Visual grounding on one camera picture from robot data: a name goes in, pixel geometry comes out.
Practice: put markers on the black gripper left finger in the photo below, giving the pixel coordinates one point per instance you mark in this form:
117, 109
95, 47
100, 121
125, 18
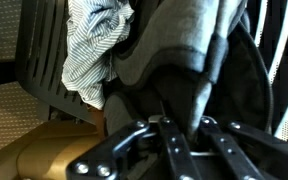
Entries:
137, 150

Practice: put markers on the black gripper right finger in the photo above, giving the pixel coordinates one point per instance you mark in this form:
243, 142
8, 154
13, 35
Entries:
249, 153

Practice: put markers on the grey and black bag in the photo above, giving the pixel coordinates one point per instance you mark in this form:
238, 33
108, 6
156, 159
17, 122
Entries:
189, 59

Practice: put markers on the brown couch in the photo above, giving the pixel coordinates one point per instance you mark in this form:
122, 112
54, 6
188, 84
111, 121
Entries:
45, 152

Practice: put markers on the black mesh office chair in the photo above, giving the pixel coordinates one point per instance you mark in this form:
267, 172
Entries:
40, 54

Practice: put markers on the striped blue white shirt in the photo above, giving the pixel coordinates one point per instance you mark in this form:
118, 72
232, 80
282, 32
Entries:
94, 27

